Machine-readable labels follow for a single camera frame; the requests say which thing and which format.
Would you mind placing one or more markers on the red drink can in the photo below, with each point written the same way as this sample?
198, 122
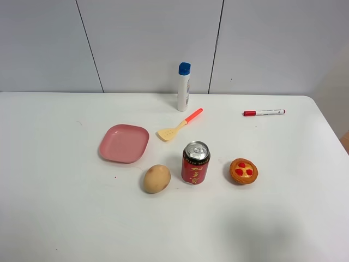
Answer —
196, 157

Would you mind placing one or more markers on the pink square plate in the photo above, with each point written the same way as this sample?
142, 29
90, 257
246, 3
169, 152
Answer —
124, 143

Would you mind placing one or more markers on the white bottle blue cap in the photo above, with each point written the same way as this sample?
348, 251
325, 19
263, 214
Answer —
184, 71

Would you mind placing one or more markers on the red cap whiteboard marker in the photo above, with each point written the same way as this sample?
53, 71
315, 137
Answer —
264, 112

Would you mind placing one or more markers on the egg tart with red fruit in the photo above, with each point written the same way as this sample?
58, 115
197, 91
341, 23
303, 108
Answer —
243, 171

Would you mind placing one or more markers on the yellow spatula orange handle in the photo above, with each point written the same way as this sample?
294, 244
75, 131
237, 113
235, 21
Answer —
169, 133

